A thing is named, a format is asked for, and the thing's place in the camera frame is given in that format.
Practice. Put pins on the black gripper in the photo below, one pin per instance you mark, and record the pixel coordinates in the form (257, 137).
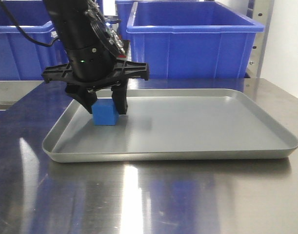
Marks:
(96, 67)

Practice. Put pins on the blue cube block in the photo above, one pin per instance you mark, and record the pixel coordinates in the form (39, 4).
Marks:
(104, 112)

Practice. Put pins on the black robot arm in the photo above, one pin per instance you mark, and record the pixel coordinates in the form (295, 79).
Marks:
(79, 24)

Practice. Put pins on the grey metal tray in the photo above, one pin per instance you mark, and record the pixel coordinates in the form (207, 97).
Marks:
(172, 124)

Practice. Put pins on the rear right blue bin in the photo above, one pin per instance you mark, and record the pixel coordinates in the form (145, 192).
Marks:
(124, 8)

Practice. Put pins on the blue bin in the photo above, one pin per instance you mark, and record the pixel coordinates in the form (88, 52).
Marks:
(181, 39)
(124, 8)
(21, 59)

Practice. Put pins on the front right blue bin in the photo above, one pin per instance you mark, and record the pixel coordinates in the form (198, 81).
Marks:
(181, 39)

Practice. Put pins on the front left blue bin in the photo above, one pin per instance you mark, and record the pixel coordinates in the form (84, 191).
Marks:
(21, 59)

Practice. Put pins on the steel shelf upright post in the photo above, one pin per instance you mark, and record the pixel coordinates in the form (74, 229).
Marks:
(261, 11)

